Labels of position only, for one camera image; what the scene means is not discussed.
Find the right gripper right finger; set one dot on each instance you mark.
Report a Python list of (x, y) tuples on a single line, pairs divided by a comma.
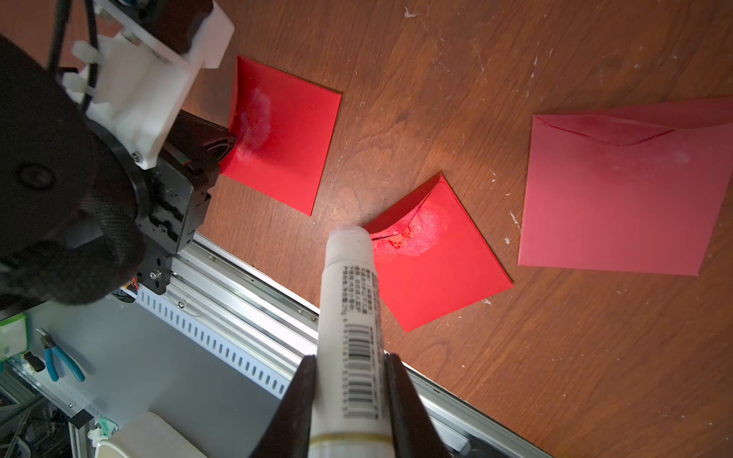
[(414, 435)]

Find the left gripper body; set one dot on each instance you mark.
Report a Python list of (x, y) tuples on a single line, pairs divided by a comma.
[(188, 167)]

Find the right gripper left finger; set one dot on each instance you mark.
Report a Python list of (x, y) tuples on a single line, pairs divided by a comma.
[(288, 433)]

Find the white glue stick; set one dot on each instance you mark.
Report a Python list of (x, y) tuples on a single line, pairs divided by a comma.
[(350, 416)]

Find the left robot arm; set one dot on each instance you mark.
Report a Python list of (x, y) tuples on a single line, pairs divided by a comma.
[(79, 217)]

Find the right dark red envelope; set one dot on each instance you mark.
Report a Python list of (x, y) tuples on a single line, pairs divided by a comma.
[(632, 189)]

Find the aluminium rail frame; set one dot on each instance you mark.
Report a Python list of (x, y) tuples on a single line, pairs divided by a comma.
[(263, 330)]

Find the teal handled pliers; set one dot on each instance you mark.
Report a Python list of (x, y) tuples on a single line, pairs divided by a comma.
[(53, 352)]

